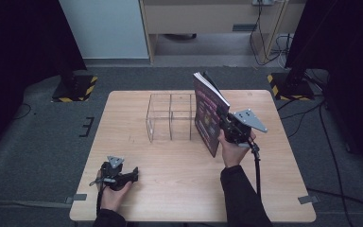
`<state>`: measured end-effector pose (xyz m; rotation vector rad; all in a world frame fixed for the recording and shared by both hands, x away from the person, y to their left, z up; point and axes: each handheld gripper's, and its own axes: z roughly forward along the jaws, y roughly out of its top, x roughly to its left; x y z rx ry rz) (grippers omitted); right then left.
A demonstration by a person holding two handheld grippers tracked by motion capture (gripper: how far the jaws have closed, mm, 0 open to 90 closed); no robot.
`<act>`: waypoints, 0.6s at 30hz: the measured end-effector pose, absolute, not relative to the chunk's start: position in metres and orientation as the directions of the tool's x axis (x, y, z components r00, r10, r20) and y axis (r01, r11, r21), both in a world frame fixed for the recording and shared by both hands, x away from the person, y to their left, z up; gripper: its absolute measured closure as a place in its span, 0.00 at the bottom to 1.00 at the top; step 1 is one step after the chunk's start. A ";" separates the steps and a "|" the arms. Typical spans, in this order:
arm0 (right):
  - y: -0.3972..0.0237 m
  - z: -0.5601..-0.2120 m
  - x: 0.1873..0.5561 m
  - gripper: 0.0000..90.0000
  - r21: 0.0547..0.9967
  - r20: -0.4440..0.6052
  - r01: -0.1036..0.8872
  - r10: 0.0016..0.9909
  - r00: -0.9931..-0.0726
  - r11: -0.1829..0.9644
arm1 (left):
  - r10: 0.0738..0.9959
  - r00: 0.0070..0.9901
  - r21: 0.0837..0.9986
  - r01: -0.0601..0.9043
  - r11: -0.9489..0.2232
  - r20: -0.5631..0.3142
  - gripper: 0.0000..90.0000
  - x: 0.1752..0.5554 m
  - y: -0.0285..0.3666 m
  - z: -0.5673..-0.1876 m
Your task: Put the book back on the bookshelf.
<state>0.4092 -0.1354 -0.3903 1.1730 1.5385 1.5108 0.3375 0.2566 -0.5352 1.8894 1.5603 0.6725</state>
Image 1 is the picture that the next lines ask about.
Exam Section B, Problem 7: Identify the purple magazine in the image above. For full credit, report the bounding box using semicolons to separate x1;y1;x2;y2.
192;71;232;159

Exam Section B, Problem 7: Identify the right hand-held gripper cable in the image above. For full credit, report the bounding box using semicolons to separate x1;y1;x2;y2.
248;137;263;201

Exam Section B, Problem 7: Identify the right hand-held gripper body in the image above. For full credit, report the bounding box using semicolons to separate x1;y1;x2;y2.
222;108;268;148

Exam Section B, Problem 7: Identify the hand-held gripper cable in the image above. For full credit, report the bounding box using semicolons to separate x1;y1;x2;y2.
88;178;106;216
248;137;263;201

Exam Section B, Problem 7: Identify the black hanging cable bundle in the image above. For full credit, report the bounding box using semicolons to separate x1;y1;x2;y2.
249;0;295;67

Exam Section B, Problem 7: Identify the white panel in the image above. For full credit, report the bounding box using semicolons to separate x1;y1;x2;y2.
58;0;149;61

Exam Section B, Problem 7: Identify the white power strip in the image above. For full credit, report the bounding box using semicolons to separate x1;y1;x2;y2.
251;0;276;7

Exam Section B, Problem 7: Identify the long black floor cable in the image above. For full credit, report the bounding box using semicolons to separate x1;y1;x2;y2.
319;100;350;227

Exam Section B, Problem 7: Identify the thin black floor cable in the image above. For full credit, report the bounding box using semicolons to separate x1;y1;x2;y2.
11;102;32;121

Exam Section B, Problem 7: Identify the person's right hand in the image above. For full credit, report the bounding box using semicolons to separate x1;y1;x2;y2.
216;128;257;169

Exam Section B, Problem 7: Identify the person's left hand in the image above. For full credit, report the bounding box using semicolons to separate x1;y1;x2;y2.
95;169;134;214

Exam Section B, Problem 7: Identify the light wooden desk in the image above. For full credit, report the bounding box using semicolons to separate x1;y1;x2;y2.
139;0;307;66

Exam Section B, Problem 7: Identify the black stand with striped base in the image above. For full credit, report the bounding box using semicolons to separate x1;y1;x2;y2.
51;62;99;104
267;67;316;102

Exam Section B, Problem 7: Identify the grey tape strip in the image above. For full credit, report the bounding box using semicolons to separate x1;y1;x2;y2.
64;193;88;204
297;194;321;205

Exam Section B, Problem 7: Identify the left hand-held gripper cable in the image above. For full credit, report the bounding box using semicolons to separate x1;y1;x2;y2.
88;178;106;216

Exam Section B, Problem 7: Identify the black curtain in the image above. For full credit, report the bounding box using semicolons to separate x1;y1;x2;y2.
0;0;88;160
285;0;363;183

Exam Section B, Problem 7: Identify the clear acrylic organizer rack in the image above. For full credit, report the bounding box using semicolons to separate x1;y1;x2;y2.
145;93;200;144

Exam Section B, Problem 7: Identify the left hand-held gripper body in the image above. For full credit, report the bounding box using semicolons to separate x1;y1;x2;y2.
98;155;130;192

